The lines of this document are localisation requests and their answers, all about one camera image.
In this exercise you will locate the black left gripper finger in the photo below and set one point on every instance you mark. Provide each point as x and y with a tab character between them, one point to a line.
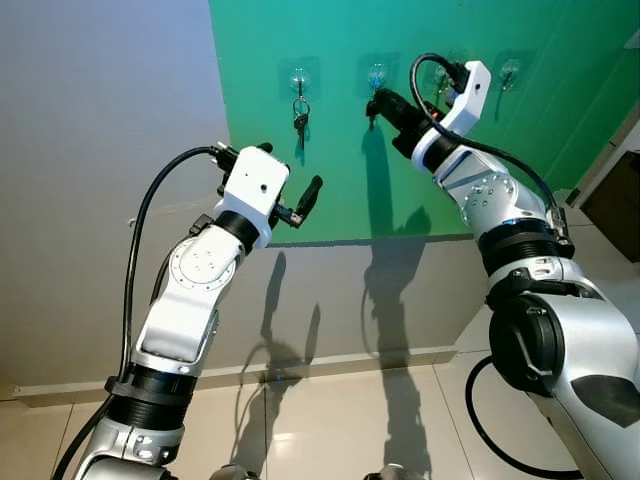
264	148
310	196

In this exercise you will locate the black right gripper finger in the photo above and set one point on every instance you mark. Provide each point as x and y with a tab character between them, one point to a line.
383	112
392	102

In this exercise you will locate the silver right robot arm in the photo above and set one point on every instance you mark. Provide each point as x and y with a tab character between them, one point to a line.
570	340

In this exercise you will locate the dark key bunch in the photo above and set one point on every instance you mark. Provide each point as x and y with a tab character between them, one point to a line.
300	120

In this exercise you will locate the dark brown cabinet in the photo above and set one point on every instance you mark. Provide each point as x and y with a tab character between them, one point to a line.
615	205

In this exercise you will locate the grey robot left foot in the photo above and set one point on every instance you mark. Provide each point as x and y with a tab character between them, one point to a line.
230	472

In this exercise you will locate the grey robot foot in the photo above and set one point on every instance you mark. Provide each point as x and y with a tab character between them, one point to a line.
230	472
386	472

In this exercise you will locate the grey robot right foot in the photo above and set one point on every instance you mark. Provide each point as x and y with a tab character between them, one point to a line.
386	472

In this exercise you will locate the green wall sheet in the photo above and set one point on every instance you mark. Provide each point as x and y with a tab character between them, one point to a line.
330	190

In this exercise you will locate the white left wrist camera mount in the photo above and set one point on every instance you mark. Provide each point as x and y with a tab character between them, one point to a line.
255	185

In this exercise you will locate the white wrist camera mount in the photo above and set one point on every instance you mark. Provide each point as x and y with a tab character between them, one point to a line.
255	185
472	95

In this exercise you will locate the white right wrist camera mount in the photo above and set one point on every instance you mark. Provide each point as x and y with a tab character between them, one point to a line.
472	95

